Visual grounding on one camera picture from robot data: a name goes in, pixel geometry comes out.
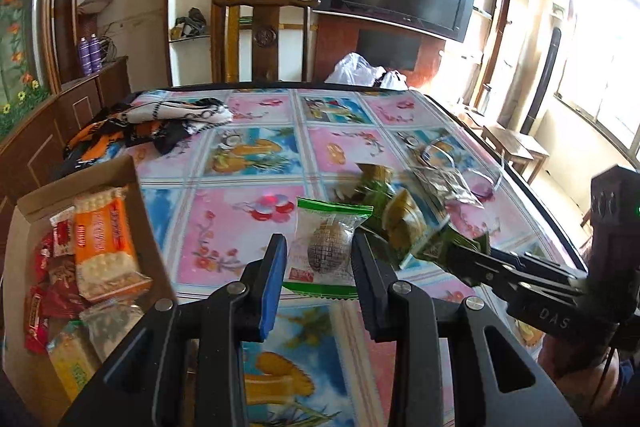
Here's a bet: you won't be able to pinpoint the clear empty plastic bags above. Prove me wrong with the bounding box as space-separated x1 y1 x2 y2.
400 134 503 204

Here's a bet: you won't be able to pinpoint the green leaf-wrapped snack packet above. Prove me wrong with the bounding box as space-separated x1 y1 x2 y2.
361 194 396 235

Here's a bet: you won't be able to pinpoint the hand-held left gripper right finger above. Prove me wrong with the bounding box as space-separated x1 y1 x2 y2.
350 234 583 427

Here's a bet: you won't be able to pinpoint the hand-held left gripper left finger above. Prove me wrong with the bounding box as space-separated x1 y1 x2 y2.
57 233 289 427

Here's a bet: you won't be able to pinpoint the person's right forearm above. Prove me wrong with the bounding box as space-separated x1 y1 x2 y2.
537 332 640 427

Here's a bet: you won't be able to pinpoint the black white orange scarf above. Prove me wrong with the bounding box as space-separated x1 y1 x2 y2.
62 99 233 168

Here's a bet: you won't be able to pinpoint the wooden sideboard cabinet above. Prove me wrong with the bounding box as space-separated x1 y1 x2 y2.
0 57 132 218

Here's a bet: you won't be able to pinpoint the wooden stool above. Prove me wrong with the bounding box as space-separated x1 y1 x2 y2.
482 124 551 182

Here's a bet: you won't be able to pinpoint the floral wall mural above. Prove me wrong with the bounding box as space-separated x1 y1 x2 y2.
0 0 51 142

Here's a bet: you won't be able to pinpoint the cardboard box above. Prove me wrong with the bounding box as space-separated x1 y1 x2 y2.
0 154 176 413

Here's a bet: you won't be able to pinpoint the black tube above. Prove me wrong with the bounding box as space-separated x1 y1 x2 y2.
522 27 563 138

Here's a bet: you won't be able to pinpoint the red white candy packet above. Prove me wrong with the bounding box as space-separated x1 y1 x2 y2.
49 209 77 258

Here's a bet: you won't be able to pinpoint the clear egg packet green edges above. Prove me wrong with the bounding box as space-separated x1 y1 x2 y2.
282 197 375 300

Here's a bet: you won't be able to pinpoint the yellow-green snack packet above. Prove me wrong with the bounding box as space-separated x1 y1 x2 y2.
356 163 398 202
382 189 488 270

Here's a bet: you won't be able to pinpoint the window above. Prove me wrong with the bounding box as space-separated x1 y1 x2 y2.
550 0 640 168

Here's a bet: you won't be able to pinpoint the small dark red packet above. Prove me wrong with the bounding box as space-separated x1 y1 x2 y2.
42 292 91 320

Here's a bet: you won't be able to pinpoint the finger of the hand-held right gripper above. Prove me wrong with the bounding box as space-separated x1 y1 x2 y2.
475 246 587 286
444 246 572 306

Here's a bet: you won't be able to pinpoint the yellow cracker packet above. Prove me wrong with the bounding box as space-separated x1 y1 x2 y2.
46 322 103 400

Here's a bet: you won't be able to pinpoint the black white cloth bundle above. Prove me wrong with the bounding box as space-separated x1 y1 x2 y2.
172 7 208 40

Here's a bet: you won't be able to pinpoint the wooden chair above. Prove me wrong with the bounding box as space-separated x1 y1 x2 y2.
212 0 321 82

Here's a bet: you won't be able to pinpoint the clear snack packet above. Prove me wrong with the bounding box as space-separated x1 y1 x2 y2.
79 299 147 360

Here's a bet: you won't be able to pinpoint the white plastic bag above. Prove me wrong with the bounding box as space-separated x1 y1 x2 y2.
325 52 408 90

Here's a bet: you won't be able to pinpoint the shiny red snack packet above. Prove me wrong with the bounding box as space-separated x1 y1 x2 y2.
22 287 51 355

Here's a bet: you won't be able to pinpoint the floral printed tablecloth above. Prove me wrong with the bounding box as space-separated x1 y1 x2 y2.
65 87 586 427

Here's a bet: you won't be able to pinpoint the purple bottle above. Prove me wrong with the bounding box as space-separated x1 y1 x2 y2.
77 37 92 76
89 34 103 74

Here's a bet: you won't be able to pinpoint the orange cracker packet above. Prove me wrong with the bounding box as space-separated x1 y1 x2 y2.
72 187 153 303

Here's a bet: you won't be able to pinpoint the small silver foil packet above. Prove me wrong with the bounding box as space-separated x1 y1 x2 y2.
415 167 483 210

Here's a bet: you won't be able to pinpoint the dark glass cabinet panel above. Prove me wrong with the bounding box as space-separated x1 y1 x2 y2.
357 29 421 72

